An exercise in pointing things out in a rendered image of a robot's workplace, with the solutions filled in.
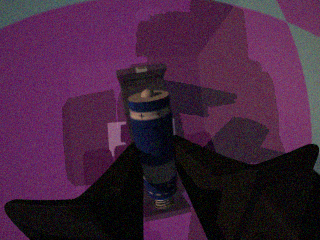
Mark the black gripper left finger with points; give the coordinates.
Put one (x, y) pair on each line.
(112, 209)

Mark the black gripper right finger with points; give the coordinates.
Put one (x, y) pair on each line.
(224, 191)

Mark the blue and silver battery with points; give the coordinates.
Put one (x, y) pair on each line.
(151, 119)

